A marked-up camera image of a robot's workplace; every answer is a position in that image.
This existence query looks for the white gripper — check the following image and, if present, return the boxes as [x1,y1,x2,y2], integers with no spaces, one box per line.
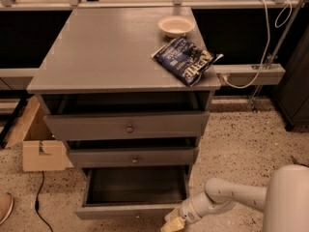
[160,191,236,232]

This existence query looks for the grey metal rail frame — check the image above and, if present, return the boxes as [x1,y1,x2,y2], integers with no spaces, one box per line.
[0,0,309,89]

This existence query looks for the slanted metal pole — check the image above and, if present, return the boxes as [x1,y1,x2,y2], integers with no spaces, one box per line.
[248,0,309,113]

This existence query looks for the dark grey side cabinet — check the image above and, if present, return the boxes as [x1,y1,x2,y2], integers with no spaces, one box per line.
[272,26,309,131]

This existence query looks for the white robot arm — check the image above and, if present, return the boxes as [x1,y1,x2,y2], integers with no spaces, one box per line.
[160,164,309,232]

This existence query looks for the grey drawer cabinet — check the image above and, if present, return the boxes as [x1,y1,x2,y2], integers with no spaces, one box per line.
[26,6,222,179]

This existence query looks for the cardboard box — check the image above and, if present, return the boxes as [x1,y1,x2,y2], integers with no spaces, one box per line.
[6,97,72,172]

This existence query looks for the white paper bowl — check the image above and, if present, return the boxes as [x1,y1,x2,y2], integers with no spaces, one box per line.
[157,15,195,38]

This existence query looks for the grey top drawer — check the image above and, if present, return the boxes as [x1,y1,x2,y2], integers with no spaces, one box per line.
[44,111,210,141]

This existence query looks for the grey drawer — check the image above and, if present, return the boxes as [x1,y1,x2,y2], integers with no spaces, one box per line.
[75,165,189,219]
[44,111,210,141]
[69,147,199,168]

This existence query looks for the grey middle drawer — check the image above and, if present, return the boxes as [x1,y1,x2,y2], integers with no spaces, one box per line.
[69,147,199,168]

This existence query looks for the black floor cable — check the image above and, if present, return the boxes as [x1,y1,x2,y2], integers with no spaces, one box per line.
[34,171,54,232]

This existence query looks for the white hanging cable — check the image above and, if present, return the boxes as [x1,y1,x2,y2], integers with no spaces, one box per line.
[220,0,294,90]

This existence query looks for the blue chip bag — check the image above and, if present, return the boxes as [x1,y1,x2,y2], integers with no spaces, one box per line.
[152,36,223,87]

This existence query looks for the grey bottom drawer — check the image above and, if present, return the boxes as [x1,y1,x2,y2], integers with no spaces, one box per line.
[75,165,189,219]

